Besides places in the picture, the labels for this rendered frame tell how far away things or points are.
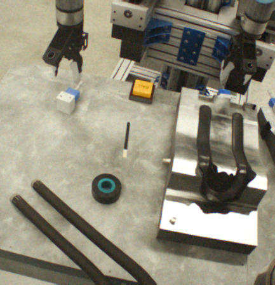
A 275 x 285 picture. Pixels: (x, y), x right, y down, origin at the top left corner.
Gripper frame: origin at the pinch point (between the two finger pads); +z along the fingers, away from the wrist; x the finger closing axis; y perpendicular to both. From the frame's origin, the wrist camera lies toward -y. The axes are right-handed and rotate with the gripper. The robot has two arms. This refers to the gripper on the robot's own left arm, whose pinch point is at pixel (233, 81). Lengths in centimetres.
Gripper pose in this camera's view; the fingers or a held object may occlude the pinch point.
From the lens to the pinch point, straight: 126.0
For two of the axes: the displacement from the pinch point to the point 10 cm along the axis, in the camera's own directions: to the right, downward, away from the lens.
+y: 0.2, -7.6, 6.5
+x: -9.9, -1.1, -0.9
